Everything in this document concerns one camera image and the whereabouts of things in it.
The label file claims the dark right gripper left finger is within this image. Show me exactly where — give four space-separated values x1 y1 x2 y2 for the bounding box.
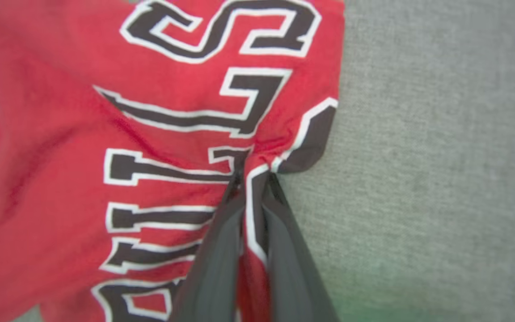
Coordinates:
168 174 245 322

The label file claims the red Bulls jersey shirt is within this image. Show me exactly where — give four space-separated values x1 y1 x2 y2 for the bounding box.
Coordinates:
0 0 345 322

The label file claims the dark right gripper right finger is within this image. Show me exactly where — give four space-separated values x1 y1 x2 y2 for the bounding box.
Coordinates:
261 174 339 322

